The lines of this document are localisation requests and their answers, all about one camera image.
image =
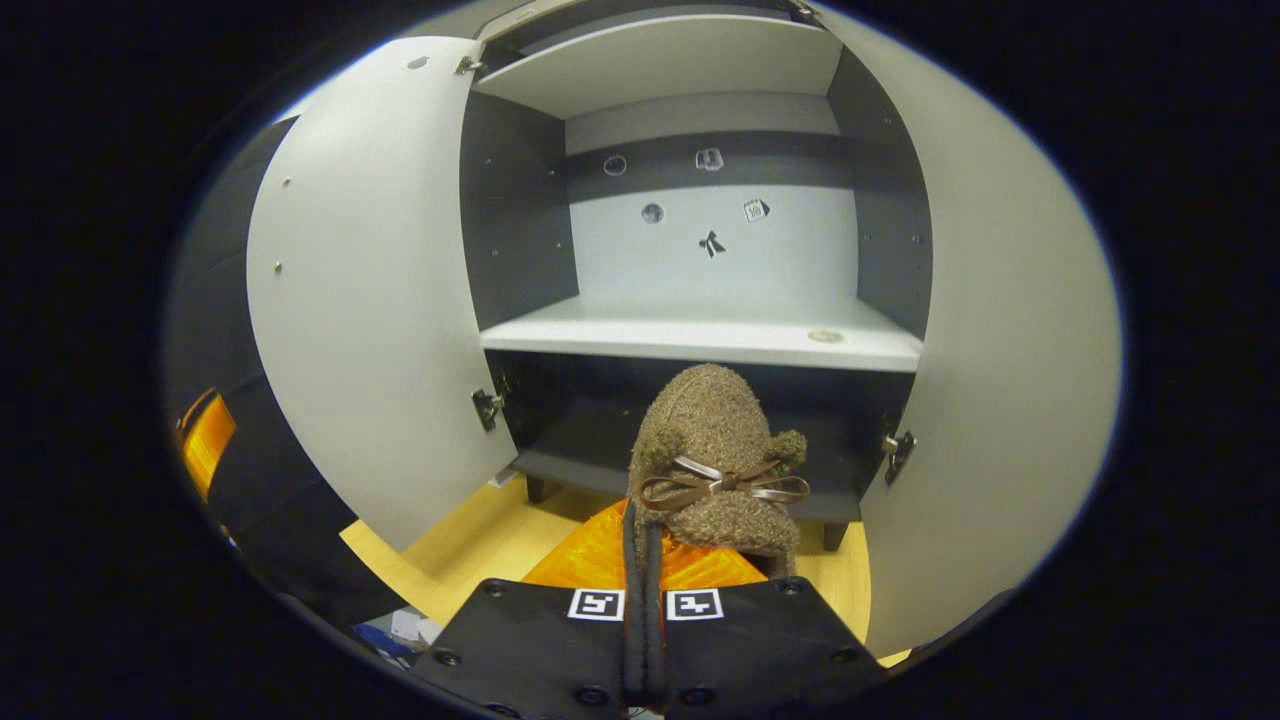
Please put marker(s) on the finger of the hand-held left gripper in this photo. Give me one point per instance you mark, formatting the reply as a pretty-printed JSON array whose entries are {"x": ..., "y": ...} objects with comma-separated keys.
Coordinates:
[{"x": 210, "y": 440}]

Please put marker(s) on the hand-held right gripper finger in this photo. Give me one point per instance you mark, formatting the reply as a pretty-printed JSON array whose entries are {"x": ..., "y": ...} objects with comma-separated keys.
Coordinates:
[
  {"x": 657, "y": 640},
  {"x": 633, "y": 640}
]

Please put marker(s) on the grey shoe cabinet door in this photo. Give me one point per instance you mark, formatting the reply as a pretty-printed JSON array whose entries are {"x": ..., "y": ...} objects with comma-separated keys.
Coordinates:
[
  {"x": 370, "y": 280},
  {"x": 1000, "y": 350}
]

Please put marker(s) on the brown fuzzy shoe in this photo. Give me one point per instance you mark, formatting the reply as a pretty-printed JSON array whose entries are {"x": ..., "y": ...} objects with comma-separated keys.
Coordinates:
[{"x": 710, "y": 420}]

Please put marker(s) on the grey shoe cabinet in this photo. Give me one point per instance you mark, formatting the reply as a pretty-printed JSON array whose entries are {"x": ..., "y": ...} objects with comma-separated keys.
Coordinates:
[{"x": 700, "y": 330}]

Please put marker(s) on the grey book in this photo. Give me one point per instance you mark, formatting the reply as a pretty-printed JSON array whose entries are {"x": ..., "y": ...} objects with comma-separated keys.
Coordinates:
[{"x": 412, "y": 625}]

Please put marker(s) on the blue book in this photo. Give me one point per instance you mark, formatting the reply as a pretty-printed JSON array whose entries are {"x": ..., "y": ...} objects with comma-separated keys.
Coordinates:
[{"x": 375, "y": 640}]

